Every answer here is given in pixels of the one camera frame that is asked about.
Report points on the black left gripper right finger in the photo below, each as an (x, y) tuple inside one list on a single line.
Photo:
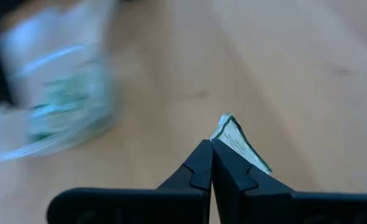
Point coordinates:
[(233, 174)]

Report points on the green white truvia packet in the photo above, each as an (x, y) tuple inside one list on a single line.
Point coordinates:
[(239, 143)]

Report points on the clear plastic bin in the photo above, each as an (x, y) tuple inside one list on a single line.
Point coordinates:
[(56, 77)]

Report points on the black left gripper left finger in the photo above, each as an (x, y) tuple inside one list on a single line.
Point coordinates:
[(199, 174)]

